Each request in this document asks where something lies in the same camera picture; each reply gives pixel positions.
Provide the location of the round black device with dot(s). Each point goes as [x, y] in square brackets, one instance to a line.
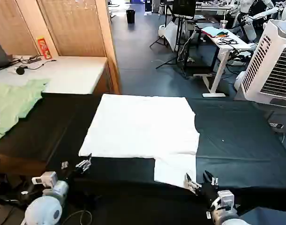
[20, 70]

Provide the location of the white printed t-shirt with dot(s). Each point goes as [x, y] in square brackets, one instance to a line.
[138, 126]

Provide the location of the long white desk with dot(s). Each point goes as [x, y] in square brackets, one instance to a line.
[213, 7]

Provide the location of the dark grey laptop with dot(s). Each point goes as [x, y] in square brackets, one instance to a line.
[0, 56]

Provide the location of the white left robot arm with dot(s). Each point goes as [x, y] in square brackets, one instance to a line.
[44, 208]

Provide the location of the wooden partition panels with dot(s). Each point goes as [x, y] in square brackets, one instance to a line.
[75, 28]

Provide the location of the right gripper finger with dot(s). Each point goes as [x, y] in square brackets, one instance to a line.
[214, 181]
[191, 184]

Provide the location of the white standing desk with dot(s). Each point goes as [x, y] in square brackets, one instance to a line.
[219, 68]

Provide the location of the light green cloth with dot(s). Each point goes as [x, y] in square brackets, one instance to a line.
[14, 100]

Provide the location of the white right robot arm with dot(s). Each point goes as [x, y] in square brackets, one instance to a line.
[225, 211]

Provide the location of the black monitor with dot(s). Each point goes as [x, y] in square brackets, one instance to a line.
[184, 8]

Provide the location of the white hanging sheet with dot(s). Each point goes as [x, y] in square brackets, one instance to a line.
[170, 32]

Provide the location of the clear cup with straw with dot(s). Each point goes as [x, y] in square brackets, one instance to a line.
[222, 23]

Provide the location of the pile of coloured cloths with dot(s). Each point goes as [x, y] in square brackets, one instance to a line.
[213, 31]

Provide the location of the white air cooler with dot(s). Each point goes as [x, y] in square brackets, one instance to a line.
[269, 65]

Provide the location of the white counter with wooden side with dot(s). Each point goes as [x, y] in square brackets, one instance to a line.
[70, 72]

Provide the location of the black monitor stand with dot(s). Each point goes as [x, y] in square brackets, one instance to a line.
[179, 42]

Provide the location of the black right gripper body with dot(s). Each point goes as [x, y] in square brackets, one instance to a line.
[207, 192]

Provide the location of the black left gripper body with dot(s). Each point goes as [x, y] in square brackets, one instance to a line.
[73, 176]

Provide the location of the black adapter hub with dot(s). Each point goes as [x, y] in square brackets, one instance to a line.
[31, 59]

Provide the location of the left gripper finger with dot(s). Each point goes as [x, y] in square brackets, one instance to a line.
[64, 165]
[84, 164]

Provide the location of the black waste bin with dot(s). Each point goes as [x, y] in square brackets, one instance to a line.
[130, 16]

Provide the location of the black tablecloth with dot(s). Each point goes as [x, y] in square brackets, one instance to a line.
[227, 152]

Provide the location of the red snack can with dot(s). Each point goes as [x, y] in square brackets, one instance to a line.
[44, 48]

